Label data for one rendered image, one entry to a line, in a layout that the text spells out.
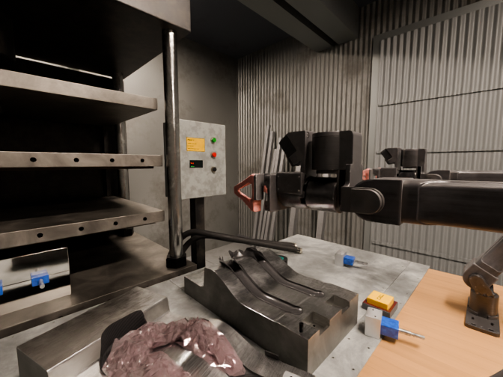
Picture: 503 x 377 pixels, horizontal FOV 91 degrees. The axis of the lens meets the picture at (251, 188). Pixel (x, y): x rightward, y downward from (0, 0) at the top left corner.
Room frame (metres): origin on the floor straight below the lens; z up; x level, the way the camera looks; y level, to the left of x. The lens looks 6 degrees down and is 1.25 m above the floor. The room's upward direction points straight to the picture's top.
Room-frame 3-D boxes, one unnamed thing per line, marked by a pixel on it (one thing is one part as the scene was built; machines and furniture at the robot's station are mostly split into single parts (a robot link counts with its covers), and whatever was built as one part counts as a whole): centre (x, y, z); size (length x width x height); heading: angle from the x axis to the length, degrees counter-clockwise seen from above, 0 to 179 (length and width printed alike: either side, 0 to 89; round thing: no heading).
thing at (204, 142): (1.39, 0.31, 0.74); 0.30 x 0.22 x 1.47; 135
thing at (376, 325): (0.60, -0.37, 0.83); 0.13 x 0.05 x 0.05; 58
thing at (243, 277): (0.72, -0.04, 0.92); 0.35 x 0.16 x 0.09; 45
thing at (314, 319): (0.54, -0.15, 0.87); 0.05 x 0.05 x 0.04; 45
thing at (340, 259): (1.04, -0.44, 0.83); 0.13 x 0.05 x 0.05; 55
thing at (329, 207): (0.40, -0.12, 1.21); 0.07 x 0.06 x 0.07; 47
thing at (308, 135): (0.44, -0.08, 1.25); 0.07 x 0.06 x 0.11; 137
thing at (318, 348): (0.74, -0.03, 0.87); 0.50 x 0.26 x 0.14; 45
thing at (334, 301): (0.61, -0.23, 0.87); 0.05 x 0.05 x 0.04; 45
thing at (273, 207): (0.44, -0.08, 1.20); 0.10 x 0.07 x 0.07; 137
